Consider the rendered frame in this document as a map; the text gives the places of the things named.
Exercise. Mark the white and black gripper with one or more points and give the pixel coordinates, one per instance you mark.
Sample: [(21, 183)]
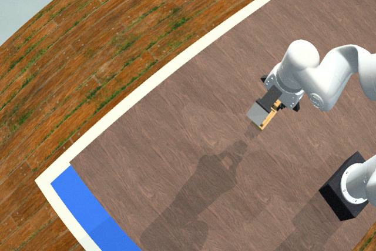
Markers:
[(288, 100)]

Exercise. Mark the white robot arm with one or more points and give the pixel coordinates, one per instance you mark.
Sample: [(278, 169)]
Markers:
[(323, 84)]

